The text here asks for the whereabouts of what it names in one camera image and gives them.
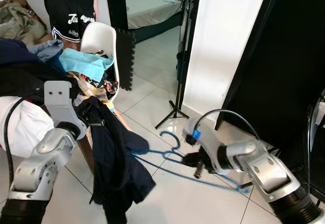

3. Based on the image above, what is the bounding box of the blue plastic clothes hanger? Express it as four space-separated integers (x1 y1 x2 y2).
128 131 252 194

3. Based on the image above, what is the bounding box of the navy blue jacket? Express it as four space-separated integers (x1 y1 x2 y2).
79 96 156 224

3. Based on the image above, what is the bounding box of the light blue cloth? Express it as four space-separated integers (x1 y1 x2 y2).
58 48 115 82

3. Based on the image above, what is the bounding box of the black tripod stand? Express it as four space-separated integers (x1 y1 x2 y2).
155 0 201 130

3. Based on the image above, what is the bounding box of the white garment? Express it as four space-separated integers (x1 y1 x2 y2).
0 96 54 158

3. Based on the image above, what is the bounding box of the black foam mat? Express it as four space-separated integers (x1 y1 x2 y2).
116 28 135 91

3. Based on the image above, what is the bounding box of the grey blue garment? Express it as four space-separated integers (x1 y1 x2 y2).
38 40 67 65

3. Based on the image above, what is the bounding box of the white plastic chair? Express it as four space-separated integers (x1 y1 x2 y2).
80 22 121 100

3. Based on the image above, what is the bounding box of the brown cardboard box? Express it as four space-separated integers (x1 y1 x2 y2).
0 0 54 47

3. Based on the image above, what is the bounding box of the dark navy garment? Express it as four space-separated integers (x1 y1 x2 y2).
0 39 49 67

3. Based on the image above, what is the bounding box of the blue bucket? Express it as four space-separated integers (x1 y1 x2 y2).
175 50 188 82

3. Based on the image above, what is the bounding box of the person in black clothes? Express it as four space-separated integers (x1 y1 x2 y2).
37 0 97 44

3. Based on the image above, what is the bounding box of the beige crumpled garment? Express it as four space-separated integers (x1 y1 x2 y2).
0 6 49 44

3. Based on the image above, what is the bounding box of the white frosted panel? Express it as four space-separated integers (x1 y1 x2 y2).
182 0 269 115

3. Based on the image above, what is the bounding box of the bed with grey sheet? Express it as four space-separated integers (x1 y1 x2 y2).
124 0 186 44

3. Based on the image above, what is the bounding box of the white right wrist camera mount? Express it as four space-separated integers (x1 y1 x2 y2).
184 117 209 146

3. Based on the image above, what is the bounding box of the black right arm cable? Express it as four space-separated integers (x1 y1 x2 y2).
203 109 267 143

